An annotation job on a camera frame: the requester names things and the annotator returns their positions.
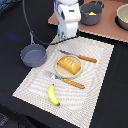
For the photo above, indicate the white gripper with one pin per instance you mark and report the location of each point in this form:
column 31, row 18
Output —
column 68, row 16

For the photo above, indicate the yellow toy cheese wedge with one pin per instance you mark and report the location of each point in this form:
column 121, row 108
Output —
column 92, row 13

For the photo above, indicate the grey toy pot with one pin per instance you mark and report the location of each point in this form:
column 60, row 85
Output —
column 94, row 6

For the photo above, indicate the orange toy bread loaf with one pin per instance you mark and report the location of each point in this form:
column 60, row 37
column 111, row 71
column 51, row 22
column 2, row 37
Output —
column 69, row 65

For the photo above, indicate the grey toy pan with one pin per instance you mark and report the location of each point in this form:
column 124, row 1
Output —
column 33, row 55

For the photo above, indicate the yellow toy banana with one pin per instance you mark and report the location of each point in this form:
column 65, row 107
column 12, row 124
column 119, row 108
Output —
column 52, row 96

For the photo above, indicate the beige bowl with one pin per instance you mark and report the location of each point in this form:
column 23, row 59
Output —
column 122, row 14

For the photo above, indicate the round wooden plate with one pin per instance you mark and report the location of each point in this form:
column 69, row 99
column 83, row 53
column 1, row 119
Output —
column 64, row 73

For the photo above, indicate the beige woven placemat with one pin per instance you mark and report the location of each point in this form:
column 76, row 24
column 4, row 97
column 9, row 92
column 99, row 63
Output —
column 76, row 105

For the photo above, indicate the knife with wooden handle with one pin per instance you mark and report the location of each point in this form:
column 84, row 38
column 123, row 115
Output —
column 79, row 56

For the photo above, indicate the fork with wooden handle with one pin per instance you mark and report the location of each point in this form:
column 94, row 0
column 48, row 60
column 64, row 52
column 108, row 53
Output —
column 66, row 80

